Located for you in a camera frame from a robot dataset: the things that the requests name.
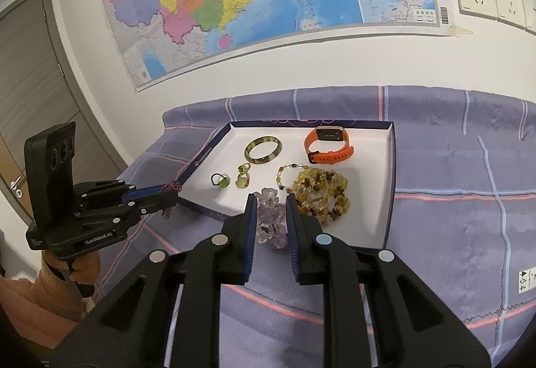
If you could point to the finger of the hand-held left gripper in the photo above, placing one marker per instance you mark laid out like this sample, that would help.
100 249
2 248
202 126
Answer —
161 205
146 192

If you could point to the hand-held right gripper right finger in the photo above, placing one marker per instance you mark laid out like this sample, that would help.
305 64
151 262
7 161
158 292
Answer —
292 238

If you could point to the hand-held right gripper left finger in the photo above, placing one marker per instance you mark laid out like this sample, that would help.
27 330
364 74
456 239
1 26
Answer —
252 234

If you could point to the white jewelry tray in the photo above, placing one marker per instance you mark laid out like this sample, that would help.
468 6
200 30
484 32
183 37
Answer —
368 192

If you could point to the person's left forearm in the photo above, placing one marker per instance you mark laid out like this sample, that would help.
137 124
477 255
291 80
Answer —
33 303

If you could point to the person's left hand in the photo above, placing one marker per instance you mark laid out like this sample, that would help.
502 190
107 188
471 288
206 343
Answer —
88 267

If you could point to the yellow-green mottled bangle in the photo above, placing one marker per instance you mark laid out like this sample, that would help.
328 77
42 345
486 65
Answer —
249 156

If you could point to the orange smart watch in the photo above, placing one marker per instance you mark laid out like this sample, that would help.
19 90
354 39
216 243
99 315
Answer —
331 157

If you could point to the grey-brown wooden door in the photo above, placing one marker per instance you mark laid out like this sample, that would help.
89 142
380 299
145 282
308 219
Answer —
33 79

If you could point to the purple checked blanket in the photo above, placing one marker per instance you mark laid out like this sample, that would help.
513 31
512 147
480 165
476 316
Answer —
444 192

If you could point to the white fabric label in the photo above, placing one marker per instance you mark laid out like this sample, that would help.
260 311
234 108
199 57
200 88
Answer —
528 281

